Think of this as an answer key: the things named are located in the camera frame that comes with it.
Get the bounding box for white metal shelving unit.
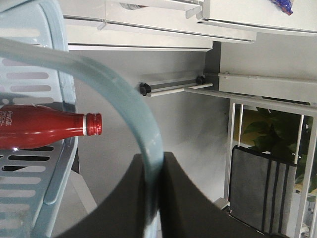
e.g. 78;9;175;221
59;0;317;52

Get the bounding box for green potted plant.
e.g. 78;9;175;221
242;107;313;184

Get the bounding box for light blue plastic basket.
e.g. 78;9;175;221
0;0;163;238

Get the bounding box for red coca-cola aluminium bottle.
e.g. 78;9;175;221
0;105;103;150

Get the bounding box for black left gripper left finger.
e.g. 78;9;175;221
59;154;145;238

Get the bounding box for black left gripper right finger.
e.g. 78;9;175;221
159;152;283;238

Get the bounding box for grey fabric pocket organizer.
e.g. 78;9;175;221
228;146;297;235

